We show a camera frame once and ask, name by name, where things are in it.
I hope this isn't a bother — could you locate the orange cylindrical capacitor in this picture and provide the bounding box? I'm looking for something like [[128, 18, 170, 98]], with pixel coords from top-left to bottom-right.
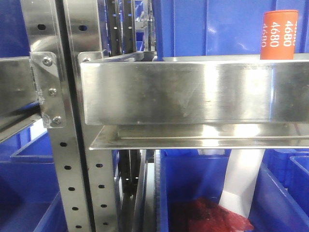
[[260, 10, 298, 60]]

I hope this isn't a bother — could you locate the stainless steel shelf tray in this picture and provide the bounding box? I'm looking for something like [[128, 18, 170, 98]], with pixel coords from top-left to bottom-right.
[[78, 52, 309, 150]]

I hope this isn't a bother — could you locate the blue bin upper shelf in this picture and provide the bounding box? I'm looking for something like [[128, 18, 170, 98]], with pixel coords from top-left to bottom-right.
[[153, 0, 309, 59]]

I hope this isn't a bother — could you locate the perforated steel shelf upright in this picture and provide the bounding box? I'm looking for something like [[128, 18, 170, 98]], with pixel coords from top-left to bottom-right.
[[21, 0, 120, 232]]

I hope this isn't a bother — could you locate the blue bin lower middle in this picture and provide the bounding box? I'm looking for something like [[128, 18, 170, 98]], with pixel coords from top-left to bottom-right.
[[157, 149, 229, 232]]

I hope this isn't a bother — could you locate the blue bin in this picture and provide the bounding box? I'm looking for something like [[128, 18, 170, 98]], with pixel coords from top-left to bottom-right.
[[249, 149, 309, 232], [157, 149, 229, 232], [0, 125, 68, 232]]

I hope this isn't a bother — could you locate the red crumpled bag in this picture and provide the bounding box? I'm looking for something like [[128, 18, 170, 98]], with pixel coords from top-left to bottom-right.
[[169, 197, 254, 232]]

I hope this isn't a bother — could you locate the blue bin lower left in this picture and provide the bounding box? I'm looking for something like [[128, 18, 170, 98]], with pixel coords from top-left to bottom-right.
[[0, 125, 68, 232]]

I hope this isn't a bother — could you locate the blue bin lower right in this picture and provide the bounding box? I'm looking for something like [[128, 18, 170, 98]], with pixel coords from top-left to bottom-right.
[[249, 149, 309, 232]]

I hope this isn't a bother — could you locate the left steel shelf rail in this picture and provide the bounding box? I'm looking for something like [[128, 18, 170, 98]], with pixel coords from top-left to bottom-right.
[[0, 57, 41, 142]]

